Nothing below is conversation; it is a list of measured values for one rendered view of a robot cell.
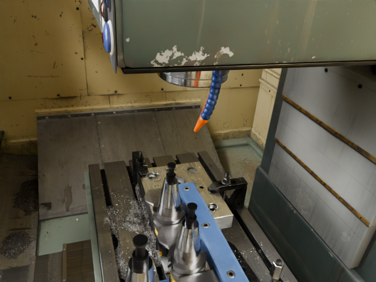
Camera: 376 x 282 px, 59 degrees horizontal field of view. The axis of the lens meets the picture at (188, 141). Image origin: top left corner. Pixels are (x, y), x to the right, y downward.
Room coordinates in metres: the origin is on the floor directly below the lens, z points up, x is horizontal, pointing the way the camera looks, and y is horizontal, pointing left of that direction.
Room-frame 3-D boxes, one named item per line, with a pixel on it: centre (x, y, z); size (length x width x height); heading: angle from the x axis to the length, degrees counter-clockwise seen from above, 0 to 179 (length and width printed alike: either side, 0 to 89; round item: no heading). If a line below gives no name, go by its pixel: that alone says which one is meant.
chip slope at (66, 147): (1.33, 0.24, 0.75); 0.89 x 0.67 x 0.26; 111
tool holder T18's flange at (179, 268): (0.37, -0.01, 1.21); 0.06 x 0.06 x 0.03
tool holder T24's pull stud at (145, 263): (0.23, 0.04, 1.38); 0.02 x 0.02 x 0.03
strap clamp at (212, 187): (0.87, -0.14, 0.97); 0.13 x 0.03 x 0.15; 111
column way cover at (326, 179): (0.86, -0.41, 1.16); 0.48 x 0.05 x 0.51; 21
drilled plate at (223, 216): (0.83, 0.01, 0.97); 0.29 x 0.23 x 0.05; 21
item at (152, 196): (0.53, 0.04, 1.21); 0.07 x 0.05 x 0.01; 111
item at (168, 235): (0.42, 0.01, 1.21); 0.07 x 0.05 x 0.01; 111
